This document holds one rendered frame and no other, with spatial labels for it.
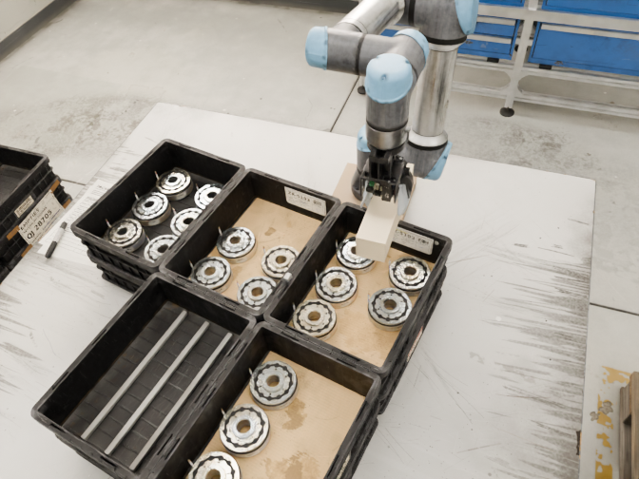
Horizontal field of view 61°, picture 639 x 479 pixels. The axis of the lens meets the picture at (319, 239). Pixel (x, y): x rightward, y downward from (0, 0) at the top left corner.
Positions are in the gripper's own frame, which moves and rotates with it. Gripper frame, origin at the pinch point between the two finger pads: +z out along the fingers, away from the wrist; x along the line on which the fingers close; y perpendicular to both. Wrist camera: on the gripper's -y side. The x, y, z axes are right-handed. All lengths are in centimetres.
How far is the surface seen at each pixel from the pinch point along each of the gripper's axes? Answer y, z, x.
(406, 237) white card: -8.9, 20.0, 3.4
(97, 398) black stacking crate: 51, 26, -51
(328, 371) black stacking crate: 30.3, 22.6, -3.8
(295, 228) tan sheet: -8.5, 26.4, -27.1
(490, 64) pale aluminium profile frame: -185, 80, 8
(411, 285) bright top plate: 2.8, 23.4, 7.7
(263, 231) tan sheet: -5.0, 26.4, -35.0
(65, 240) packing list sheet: 7, 39, -99
